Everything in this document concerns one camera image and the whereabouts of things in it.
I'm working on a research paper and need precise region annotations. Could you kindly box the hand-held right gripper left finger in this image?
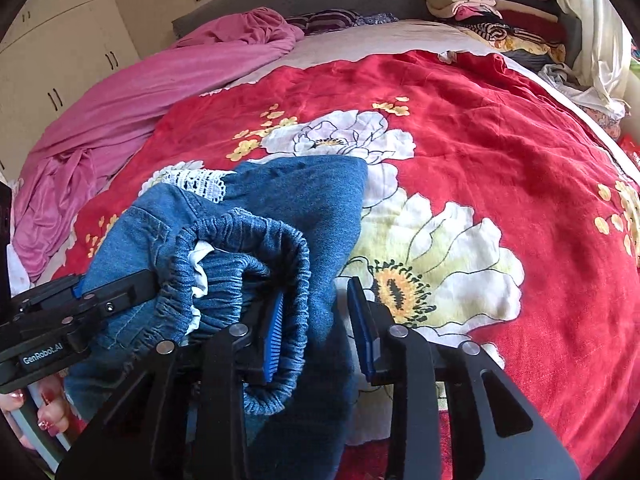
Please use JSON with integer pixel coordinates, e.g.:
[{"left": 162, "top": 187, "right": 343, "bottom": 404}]
[{"left": 55, "top": 291, "right": 287, "bottom": 480}]

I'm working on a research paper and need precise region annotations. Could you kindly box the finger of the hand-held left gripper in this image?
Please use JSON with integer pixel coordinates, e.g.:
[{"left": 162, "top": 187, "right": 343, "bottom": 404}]
[
  {"left": 74, "top": 269, "right": 162, "bottom": 329},
  {"left": 14, "top": 274, "right": 84, "bottom": 312}
]

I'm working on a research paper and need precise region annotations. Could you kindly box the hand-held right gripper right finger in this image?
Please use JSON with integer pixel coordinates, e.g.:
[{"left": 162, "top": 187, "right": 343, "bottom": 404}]
[{"left": 347, "top": 276, "right": 582, "bottom": 480}]

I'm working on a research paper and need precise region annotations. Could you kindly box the blue denim pants lace hem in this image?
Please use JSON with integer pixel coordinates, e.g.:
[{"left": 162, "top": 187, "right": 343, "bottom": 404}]
[{"left": 64, "top": 154, "right": 370, "bottom": 480}]

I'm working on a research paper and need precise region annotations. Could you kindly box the person's left hand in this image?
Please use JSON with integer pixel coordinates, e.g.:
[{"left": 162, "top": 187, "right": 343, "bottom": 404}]
[{"left": 0, "top": 375, "right": 72, "bottom": 453}]

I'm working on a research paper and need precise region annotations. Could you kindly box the white printed cloth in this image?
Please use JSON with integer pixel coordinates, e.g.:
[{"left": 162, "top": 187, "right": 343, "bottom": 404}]
[{"left": 6, "top": 247, "right": 28, "bottom": 293}]

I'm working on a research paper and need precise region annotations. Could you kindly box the pink bed sheet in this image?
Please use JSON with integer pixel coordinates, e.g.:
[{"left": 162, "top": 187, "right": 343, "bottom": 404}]
[{"left": 12, "top": 6, "right": 307, "bottom": 282}]

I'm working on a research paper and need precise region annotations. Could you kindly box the red floral blanket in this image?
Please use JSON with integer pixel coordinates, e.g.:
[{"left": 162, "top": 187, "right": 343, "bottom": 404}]
[{"left": 62, "top": 49, "right": 640, "bottom": 480}]

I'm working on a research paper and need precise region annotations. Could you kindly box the cream wardrobe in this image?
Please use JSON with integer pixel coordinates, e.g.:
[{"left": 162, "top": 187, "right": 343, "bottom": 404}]
[{"left": 0, "top": 0, "right": 142, "bottom": 173}]

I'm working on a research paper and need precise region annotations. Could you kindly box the blue patterned pillow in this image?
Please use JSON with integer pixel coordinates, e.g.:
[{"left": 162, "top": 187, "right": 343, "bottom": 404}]
[{"left": 354, "top": 13, "right": 401, "bottom": 27}]

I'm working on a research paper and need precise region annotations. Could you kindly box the striped purple pillow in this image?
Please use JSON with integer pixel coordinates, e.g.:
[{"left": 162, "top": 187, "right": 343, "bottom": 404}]
[{"left": 284, "top": 8, "right": 362, "bottom": 37}]

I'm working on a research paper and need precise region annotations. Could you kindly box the white crumpled cloth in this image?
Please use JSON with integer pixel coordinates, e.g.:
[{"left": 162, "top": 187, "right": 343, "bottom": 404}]
[{"left": 537, "top": 62, "right": 628, "bottom": 117}]

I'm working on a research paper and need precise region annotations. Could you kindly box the floral fabric basket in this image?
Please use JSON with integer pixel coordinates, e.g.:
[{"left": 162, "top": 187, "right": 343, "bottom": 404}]
[{"left": 590, "top": 106, "right": 630, "bottom": 142}]

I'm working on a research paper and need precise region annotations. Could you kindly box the red plastic bag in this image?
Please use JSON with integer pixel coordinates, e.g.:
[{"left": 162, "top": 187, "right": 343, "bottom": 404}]
[{"left": 619, "top": 132, "right": 640, "bottom": 173}]

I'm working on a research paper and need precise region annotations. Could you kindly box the stack of folded clothes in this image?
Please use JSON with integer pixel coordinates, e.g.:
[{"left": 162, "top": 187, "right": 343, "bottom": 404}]
[{"left": 421, "top": 0, "right": 570, "bottom": 63}]

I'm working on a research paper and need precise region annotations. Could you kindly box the cream curtain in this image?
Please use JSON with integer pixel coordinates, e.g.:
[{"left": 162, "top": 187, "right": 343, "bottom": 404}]
[{"left": 546, "top": 0, "right": 635, "bottom": 117}]

